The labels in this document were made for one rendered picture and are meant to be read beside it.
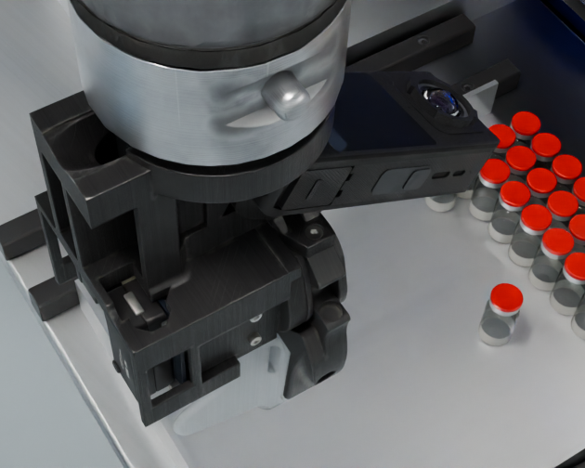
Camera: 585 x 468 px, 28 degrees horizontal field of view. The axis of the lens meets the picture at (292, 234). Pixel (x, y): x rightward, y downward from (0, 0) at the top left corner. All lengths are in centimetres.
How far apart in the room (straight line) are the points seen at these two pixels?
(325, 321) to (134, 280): 7
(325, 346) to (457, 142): 9
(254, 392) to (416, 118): 13
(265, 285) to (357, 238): 44
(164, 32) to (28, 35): 68
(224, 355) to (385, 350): 37
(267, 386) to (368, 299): 32
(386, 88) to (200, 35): 15
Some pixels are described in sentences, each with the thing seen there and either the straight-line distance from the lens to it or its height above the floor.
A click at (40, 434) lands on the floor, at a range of 173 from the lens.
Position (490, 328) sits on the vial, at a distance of 76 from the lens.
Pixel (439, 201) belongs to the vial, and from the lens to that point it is 82.
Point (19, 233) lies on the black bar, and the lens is 80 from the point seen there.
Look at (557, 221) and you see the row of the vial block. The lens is 80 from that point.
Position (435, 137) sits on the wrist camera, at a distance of 41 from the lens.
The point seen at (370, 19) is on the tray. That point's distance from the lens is 95.
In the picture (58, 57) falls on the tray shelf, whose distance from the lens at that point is 93.
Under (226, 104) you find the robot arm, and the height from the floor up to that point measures 133.
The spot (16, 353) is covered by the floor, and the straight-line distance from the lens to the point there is 180.
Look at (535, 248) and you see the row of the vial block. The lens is 80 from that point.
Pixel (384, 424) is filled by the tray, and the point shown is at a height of 88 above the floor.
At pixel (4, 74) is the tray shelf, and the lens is 92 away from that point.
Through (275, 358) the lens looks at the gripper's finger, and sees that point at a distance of 45.
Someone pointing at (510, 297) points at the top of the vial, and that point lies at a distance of 75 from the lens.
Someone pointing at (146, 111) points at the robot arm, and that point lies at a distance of 30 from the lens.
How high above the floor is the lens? 155
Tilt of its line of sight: 55 degrees down
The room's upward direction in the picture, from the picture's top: 3 degrees clockwise
